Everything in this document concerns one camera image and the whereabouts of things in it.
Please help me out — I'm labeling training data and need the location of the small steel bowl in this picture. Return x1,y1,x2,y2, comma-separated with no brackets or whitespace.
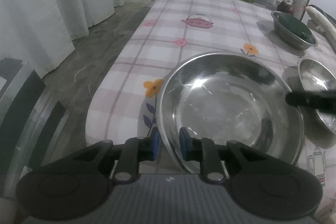
270,9,319,51

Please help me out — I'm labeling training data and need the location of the green ceramic bowl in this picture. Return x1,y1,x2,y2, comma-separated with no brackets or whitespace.
277,12,316,46

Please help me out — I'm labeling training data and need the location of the large steel bowl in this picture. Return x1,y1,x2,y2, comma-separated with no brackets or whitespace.
157,52,304,173

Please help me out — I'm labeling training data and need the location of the white printed plate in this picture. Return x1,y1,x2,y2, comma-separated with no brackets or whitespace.
298,58,335,134

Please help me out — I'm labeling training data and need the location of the glass chair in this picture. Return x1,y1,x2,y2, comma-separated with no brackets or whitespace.
1,58,68,199

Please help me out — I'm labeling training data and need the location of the purple cabbage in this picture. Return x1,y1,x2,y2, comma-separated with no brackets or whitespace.
277,1,294,15

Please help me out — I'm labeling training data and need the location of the checkered floral tablecloth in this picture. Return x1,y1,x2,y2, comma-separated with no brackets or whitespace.
85,0,335,223

